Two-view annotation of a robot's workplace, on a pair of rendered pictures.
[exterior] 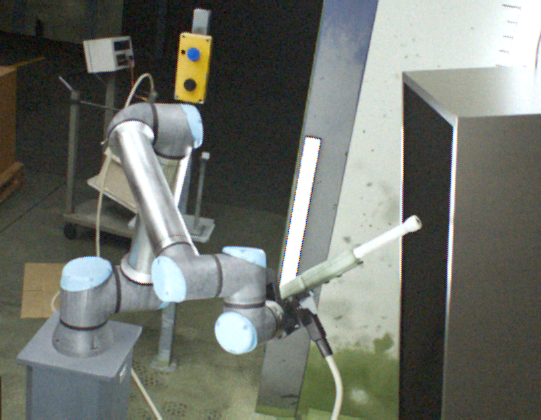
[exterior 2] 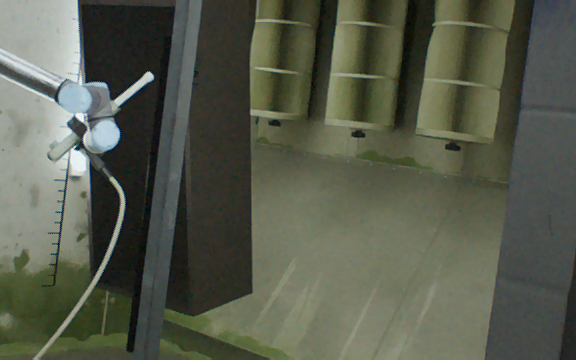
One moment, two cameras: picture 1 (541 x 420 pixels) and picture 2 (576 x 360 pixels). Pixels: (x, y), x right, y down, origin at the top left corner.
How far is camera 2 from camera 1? 2.49 m
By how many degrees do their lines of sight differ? 50
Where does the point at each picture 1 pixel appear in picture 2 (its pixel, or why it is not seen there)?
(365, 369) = (8, 290)
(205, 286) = (96, 100)
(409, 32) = not seen: outside the picture
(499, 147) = (203, 17)
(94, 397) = not seen: outside the picture
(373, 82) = not seen: outside the picture
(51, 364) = not seen: outside the picture
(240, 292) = (105, 108)
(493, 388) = (210, 168)
